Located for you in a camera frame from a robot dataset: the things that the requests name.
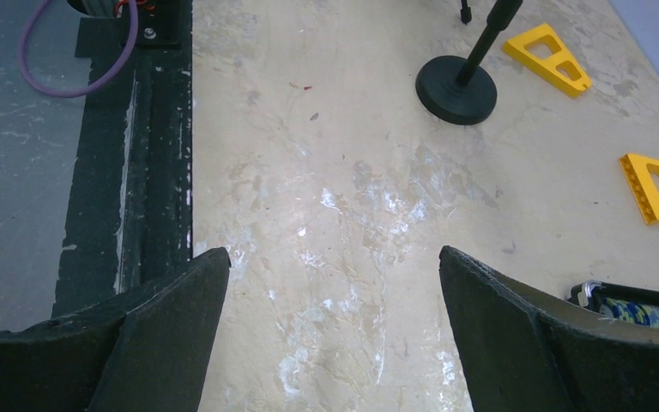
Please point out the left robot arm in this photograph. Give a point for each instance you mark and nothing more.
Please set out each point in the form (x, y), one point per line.
(100, 8)

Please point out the black round-base stand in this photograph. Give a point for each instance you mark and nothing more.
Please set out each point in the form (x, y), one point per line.
(457, 90)

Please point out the yellow triangle block rear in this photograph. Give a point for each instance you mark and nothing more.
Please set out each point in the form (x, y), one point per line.
(642, 176)

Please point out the black poker chip case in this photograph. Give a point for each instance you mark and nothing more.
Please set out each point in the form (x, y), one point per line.
(632, 305)

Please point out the yellow triangle block left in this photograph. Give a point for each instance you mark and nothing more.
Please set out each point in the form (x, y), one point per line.
(543, 52)

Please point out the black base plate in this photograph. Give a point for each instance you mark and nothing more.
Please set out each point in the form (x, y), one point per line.
(129, 214)

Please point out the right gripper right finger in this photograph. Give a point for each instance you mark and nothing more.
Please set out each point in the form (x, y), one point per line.
(525, 350)

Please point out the black tripod shock-mount stand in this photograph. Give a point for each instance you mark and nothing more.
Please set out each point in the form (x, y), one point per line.
(465, 12)

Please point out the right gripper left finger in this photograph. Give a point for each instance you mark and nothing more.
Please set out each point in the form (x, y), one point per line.
(147, 349)

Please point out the yellow triangle block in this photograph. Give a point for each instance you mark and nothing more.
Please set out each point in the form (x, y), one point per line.
(642, 176)
(543, 52)

